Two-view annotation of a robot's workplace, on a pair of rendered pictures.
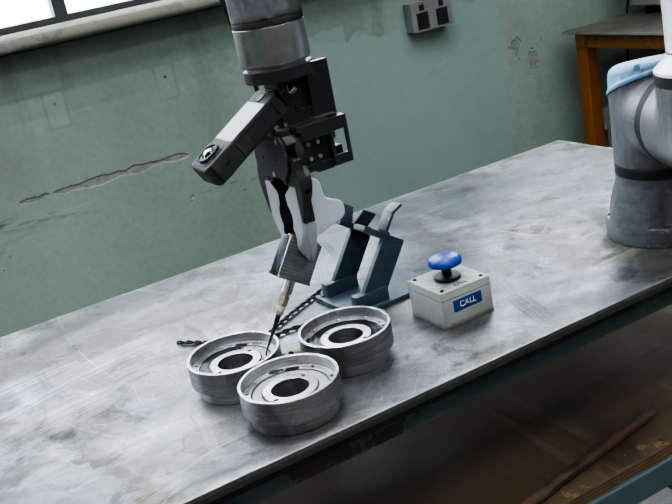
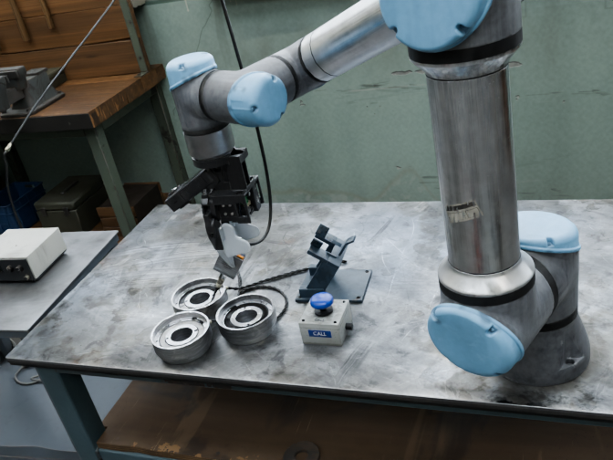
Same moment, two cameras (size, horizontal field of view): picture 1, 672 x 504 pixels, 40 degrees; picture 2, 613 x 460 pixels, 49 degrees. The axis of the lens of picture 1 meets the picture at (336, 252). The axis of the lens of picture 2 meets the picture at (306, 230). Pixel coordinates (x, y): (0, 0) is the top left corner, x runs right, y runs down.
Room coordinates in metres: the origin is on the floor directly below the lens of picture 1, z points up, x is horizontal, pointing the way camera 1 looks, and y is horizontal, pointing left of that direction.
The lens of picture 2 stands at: (0.41, -0.83, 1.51)
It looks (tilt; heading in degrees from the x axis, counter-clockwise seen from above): 29 degrees down; 50
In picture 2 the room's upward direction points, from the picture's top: 12 degrees counter-clockwise
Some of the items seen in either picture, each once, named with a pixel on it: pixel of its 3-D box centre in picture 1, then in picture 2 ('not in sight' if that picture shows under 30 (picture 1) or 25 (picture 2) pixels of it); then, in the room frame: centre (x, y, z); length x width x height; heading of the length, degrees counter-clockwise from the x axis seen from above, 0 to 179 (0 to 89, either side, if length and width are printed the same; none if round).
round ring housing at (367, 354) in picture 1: (347, 342); (247, 319); (0.95, 0.01, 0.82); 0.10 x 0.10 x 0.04
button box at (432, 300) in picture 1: (453, 292); (328, 320); (1.02, -0.13, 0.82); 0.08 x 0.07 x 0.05; 116
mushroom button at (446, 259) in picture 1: (446, 274); (323, 308); (1.01, -0.12, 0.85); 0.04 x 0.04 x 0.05
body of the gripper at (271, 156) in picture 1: (294, 119); (226, 184); (0.98, 0.02, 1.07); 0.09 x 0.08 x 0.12; 118
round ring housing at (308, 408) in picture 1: (291, 394); (182, 338); (0.85, 0.07, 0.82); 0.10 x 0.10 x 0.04
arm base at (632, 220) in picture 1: (663, 192); (535, 326); (1.15, -0.44, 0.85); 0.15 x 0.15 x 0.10
